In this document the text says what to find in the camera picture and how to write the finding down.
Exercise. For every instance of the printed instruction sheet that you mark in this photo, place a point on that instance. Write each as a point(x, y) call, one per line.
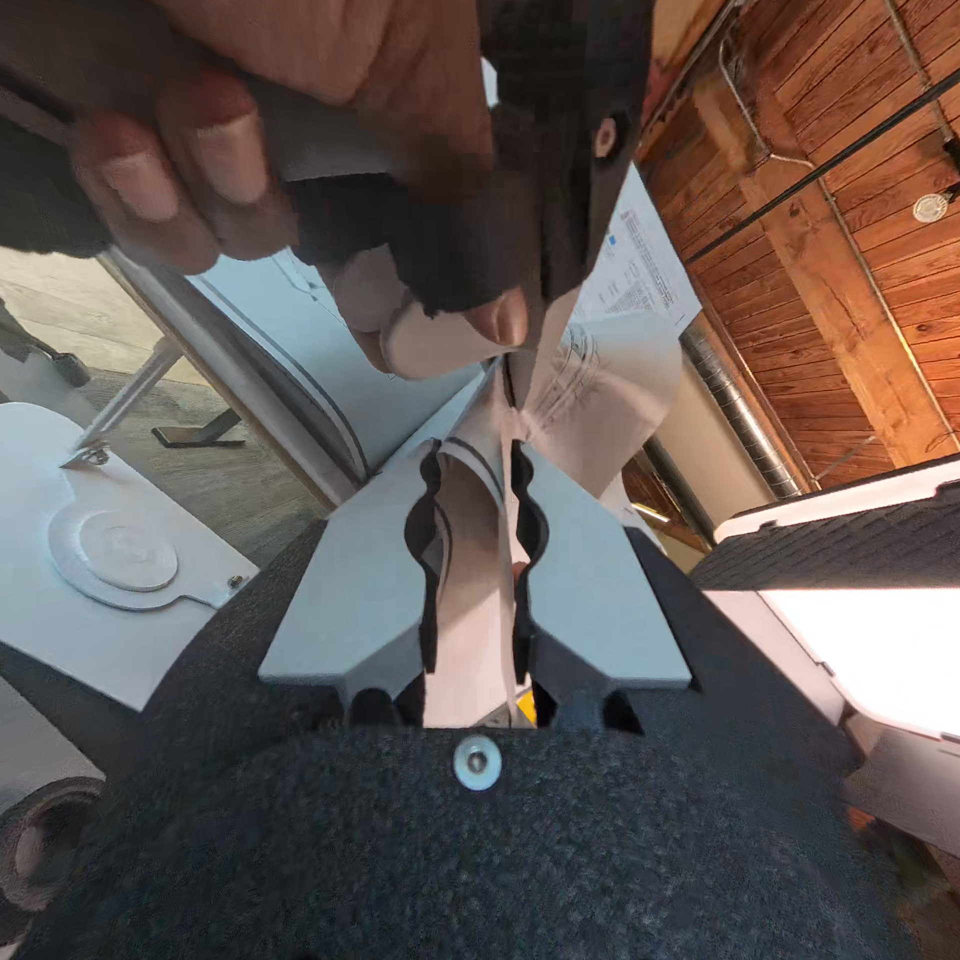
point(645, 255)

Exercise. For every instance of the silver ribbed duct pipe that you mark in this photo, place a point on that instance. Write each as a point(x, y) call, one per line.
point(742, 420)

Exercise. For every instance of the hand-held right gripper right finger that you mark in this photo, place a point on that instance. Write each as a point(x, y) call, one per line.
point(600, 607)

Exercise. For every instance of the metal support rod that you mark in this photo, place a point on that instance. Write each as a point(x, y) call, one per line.
point(135, 394)

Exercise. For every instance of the black stand foot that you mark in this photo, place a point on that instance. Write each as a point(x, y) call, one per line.
point(199, 431)

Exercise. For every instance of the round ceiling detector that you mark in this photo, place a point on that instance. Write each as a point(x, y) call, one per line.
point(932, 208)

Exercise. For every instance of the bright light panel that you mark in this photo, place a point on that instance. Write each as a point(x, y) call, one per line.
point(877, 652)

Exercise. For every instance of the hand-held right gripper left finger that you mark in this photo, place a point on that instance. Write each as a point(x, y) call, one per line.
point(352, 600)

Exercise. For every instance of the person's left hand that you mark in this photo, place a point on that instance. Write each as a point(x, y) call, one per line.
point(337, 52)

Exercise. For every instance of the building instruction booklet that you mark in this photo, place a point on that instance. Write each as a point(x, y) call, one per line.
point(472, 585)

